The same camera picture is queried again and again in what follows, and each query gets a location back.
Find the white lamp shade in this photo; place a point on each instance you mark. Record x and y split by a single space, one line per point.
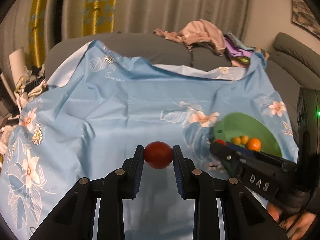
18 64

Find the small yellow kumquat right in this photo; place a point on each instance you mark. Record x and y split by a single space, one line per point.
244 139

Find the green plastic bowl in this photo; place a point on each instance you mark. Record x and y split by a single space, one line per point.
236 124

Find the purple folded clothes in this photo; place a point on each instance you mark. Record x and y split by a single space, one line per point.
239 54

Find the red cherry tomato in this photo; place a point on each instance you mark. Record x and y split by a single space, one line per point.
220 142
158 155

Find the light blue floral cloth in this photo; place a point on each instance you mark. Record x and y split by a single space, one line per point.
101 105

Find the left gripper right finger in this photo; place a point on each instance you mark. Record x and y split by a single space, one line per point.
193 183

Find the grey pleated curtain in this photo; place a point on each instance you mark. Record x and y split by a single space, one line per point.
132 16

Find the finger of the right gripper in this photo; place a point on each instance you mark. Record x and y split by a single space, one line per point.
244 155
228 157

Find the yellow patterned curtain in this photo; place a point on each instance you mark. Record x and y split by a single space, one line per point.
53 21

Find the person right hand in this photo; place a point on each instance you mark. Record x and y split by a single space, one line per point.
295 227

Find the framed wall picture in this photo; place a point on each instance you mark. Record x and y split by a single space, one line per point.
302 17

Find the small yellow kumquat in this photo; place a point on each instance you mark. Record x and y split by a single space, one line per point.
236 140
244 139

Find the small yellow kumquat left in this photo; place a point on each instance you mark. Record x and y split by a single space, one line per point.
236 140

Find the pink crumpled garment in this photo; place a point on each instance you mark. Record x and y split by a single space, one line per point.
199 32

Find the orange tangerine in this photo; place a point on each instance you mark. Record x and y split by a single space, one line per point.
253 144

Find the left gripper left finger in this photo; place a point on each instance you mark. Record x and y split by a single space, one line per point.
120 184

